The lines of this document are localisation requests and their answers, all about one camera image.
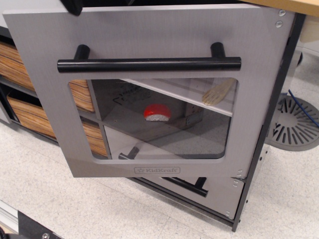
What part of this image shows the wooden slotted spatula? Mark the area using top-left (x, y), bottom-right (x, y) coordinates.
top-left (202, 78), bottom-right (237, 106)

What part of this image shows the black drawer handle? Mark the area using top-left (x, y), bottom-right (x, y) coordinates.
top-left (119, 146), bottom-right (208, 197)

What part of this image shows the lower wood-grain storage bin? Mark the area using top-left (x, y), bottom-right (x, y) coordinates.
top-left (6, 91), bottom-right (107, 157)

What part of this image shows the black oven door handle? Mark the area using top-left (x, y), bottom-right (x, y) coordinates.
top-left (57, 42), bottom-right (242, 73)

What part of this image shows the wood-grain storage bin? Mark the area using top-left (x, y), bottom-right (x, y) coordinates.
top-left (6, 91), bottom-right (107, 157)
top-left (0, 42), bottom-right (95, 113)

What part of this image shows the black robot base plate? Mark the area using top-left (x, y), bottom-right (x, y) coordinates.
top-left (17, 211), bottom-right (61, 239)

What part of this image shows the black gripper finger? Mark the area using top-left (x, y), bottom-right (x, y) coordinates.
top-left (60, 0), bottom-right (83, 16)

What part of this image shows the blue cable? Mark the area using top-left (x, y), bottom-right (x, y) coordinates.
top-left (280, 89), bottom-right (319, 127)

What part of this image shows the red white toy food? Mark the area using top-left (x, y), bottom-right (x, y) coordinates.
top-left (144, 104), bottom-right (171, 121)

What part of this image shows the grey oven shelf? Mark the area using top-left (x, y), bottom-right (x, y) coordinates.
top-left (124, 78), bottom-right (238, 117)

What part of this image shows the grey toy oven door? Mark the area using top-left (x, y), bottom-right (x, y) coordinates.
top-left (2, 3), bottom-right (295, 178)

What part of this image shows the light wooden countertop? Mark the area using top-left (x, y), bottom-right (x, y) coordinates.
top-left (245, 0), bottom-right (319, 17)

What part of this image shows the grey slotted chair base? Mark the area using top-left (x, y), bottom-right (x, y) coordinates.
top-left (266, 95), bottom-right (319, 151)

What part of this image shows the upper wood-grain storage bin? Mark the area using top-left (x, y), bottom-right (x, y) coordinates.
top-left (0, 42), bottom-right (95, 113)

